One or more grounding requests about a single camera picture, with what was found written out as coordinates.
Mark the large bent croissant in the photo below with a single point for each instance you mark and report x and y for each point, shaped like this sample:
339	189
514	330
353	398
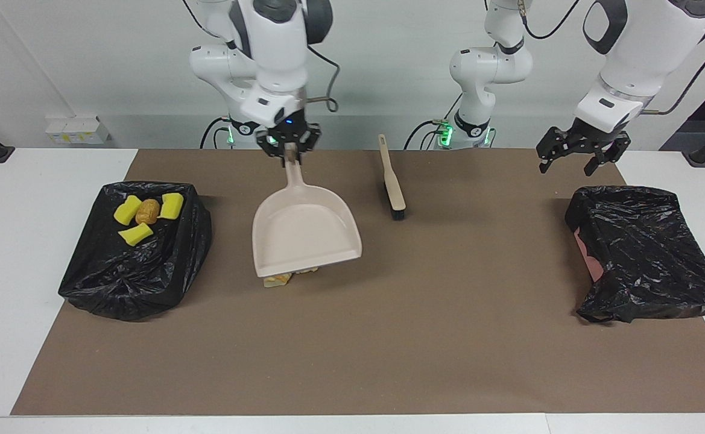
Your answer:
277	281

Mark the white wall socket box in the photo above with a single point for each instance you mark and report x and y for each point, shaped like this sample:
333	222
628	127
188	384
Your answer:
78	131

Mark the beige hand brush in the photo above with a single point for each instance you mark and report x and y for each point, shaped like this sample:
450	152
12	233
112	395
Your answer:
391	181

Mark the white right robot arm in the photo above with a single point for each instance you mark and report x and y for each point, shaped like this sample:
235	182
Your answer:
274	48

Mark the pink bin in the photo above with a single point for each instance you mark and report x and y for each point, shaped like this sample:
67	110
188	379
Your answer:
587	256

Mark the beige plastic dustpan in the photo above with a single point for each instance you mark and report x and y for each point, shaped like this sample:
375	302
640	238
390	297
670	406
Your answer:
304	235

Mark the black bag over pink bin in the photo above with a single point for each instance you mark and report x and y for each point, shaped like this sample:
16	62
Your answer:
641	253

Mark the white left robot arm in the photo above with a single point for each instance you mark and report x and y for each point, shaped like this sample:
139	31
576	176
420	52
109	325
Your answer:
491	66

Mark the small croissant piece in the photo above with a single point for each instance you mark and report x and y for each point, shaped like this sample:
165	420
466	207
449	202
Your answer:
307	270

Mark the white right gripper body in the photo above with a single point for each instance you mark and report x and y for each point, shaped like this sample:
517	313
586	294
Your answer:
271	105

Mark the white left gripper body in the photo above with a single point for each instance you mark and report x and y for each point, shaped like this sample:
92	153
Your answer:
602	108

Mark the brown bread roll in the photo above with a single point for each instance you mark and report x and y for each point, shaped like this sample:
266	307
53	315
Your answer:
147	211

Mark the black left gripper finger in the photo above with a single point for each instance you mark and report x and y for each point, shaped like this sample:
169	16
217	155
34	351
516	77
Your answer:
608	154
552	147

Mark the brown table mat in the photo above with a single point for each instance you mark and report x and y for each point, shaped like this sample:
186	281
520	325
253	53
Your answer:
388	337

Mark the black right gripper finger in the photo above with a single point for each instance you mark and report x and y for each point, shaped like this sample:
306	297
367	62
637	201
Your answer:
309	138
271	144

